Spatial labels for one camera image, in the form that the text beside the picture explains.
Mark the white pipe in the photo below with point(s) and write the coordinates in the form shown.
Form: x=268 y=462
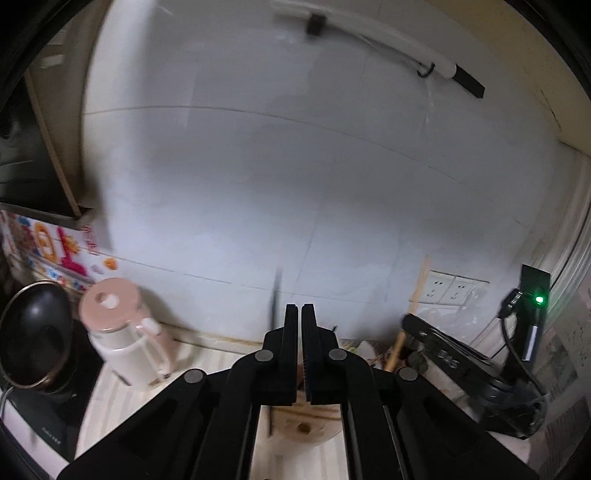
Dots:
x=369 y=32

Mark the black range hood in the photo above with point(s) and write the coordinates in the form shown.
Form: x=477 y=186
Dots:
x=37 y=138

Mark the pink and white electric kettle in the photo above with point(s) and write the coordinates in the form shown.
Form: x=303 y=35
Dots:
x=124 y=341

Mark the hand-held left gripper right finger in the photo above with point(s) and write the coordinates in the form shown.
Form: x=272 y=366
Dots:
x=308 y=369

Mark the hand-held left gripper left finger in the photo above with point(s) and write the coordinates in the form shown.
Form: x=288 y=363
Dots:
x=291 y=350

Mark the black induction cooker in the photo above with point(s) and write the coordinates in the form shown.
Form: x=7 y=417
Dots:
x=41 y=424

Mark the black frying pan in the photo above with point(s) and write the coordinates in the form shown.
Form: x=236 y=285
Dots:
x=37 y=341

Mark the wooden chopstick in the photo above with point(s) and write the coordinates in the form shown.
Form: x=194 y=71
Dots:
x=418 y=288

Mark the colourful wall sticker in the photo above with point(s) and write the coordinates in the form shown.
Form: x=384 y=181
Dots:
x=51 y=249

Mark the striped cat print tablecloth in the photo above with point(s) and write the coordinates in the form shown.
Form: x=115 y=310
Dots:
x=120 y=415

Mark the black pipe clip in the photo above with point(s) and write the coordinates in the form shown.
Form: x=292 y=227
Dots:
x=316 y=23

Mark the white wall socket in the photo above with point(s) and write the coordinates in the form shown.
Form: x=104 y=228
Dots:
x=462 y=293
x=436 y=288

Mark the clear plastic bag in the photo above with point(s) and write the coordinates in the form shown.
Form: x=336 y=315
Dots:
x=466 y=321

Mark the cream ribbed utensil holder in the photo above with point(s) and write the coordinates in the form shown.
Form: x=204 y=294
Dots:
x=304 y=429

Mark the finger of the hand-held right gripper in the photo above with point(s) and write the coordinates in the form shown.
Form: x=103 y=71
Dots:
x=438 y=348

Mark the black wall hook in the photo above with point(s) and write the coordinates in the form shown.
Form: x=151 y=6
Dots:
x=427 y=70

